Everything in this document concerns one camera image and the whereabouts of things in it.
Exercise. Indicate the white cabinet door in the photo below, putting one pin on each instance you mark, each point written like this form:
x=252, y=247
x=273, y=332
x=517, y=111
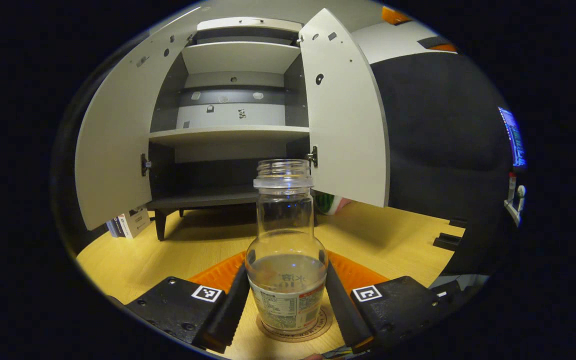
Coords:
x=348, y=125
x=118, y=125

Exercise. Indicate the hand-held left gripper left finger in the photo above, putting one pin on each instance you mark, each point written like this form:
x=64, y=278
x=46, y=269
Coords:
x=230, y=310

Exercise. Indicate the black backdrop cloth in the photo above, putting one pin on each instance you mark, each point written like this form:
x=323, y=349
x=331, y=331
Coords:
x=443, y=140

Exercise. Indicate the white cabinet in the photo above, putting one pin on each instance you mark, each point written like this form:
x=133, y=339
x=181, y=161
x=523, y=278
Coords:
x=233, y=115

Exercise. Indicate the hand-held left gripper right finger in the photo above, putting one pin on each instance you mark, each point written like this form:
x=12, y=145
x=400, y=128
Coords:
x=345, y=310

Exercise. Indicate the white cabinet shelf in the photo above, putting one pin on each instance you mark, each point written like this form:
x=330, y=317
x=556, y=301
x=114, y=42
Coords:
x=238, y=55

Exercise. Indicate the round brown coaster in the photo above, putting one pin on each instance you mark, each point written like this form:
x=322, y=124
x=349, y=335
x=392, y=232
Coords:
x=318, y=327

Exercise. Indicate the black metal bracket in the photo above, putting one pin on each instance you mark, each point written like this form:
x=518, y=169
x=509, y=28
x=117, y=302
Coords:
x=459, y=222
x=447, y=241

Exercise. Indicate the white cabinet drawer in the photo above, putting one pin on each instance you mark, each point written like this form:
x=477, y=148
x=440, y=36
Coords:
x=228, y=23

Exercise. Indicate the computer monitor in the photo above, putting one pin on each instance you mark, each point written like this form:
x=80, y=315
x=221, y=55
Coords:
x=515, y=140

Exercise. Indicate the clear glass bottle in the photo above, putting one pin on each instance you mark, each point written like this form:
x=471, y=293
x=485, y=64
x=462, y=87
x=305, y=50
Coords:
x=285, y=235

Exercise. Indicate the watermelon slice toy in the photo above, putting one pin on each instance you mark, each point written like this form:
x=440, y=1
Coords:
x=330, y=204

